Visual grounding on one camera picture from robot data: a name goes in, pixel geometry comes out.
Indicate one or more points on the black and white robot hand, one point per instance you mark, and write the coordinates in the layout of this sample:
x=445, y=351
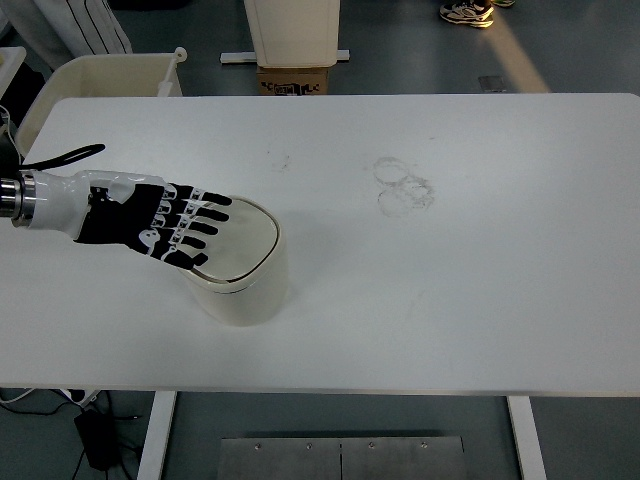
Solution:
x=120, y=215

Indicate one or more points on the small cream lidded trash bin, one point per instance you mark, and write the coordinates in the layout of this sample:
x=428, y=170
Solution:
x=250, y=300

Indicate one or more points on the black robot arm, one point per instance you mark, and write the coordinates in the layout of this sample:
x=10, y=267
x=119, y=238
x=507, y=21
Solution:
x=12, y=200

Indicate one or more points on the large white plastic bin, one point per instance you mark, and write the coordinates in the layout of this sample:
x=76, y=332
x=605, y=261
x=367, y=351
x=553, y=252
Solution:
x=295, y=30

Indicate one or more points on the cream plastic crate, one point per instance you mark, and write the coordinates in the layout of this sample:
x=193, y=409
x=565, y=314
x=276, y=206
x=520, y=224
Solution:
x=110, y=75

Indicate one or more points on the white plastic scoop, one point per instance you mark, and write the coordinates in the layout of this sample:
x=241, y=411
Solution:
x=169, y=75

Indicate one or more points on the white power strip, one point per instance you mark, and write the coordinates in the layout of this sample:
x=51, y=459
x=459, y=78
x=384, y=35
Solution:
x=80, y=395

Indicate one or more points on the white side shelf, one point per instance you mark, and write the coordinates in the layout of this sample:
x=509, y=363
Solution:
x=10, y=57

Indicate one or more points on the white fabric with black stripes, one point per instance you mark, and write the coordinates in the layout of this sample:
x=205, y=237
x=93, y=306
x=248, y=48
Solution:
x=75, y=25

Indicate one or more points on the white metal foot bar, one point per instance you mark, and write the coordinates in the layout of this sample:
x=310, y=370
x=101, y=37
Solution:
x=237, y=57

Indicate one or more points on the brown cardboard box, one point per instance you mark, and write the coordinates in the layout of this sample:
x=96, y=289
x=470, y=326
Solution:
x=292, y=82

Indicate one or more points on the black power adapter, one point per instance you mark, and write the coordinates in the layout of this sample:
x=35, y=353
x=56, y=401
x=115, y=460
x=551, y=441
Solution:
x=97, y=440

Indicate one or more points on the white table leg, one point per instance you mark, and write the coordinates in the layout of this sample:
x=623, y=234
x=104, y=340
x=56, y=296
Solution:
x=155, y=440
x=527, y=440

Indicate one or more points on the grey metal plate with screws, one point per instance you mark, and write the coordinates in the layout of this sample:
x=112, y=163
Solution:
x=300, y=460

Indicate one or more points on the grey floor outlet cover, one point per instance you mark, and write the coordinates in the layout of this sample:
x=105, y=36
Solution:
x=493, y=84

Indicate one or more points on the person's white and black shoe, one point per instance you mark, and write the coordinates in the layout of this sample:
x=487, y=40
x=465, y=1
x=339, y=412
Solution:
x=502, y=3
x=465, y=14

